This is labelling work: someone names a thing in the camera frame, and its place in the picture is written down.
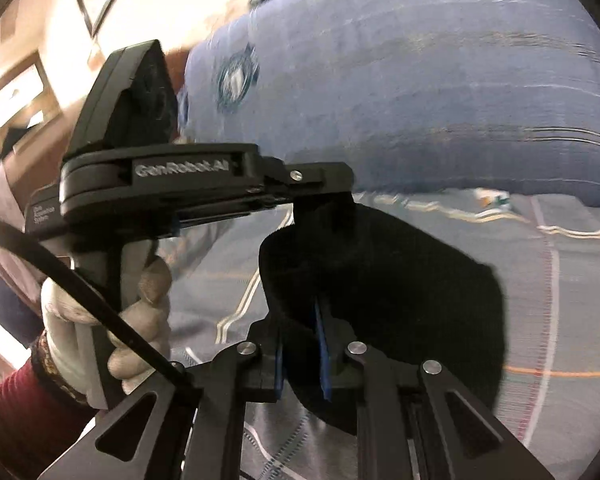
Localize red sleeve forearm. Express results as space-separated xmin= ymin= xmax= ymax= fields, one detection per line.
xmin=0 ymin=334 xmax=96 ymax=479

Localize left gloved hand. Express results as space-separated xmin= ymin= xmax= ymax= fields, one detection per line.
xmin=36 ymin=240 xmax=172 ymax=398

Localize black pants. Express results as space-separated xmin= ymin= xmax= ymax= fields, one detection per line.
xmin=259 ymin=194 xmax=506 ymax=434

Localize grey patterned bed sheet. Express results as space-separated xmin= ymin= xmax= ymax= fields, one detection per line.
xmin=159 ymin=190 xmax=600 ymax=479

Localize black cable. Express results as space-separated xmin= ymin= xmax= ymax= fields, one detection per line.
xmin=0 ymin=211 xmax=194 ymax=391

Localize blue plaid pillow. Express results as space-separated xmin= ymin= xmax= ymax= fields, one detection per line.
xmin=178 ymin=0 xmax=600 ymax=207

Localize brown wooden headboard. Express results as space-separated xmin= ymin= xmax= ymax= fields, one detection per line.
xmin=0 ymin=119 xmax=71 ymax=229

